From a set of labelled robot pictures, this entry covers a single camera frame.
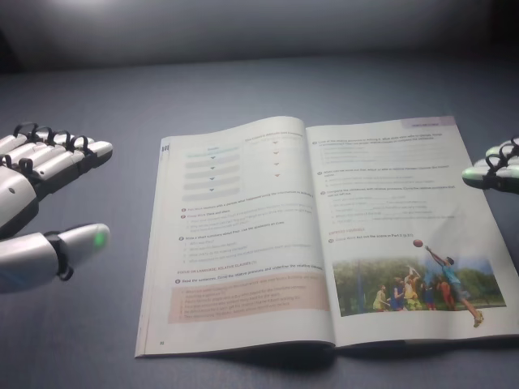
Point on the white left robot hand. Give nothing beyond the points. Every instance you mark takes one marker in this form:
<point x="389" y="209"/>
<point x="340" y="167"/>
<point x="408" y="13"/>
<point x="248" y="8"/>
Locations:
<point x="18" y="184"/>

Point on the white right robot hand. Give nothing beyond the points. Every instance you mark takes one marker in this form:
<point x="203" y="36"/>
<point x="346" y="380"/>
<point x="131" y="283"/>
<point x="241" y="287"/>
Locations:
<point x="503" y="170"/>

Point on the textbook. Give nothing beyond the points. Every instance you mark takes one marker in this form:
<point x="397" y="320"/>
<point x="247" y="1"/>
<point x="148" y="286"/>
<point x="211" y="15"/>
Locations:
<point x="259" y="227"/>

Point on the grey table cloth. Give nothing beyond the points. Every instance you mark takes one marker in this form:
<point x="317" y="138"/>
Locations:
<point x="121" y="101"/>

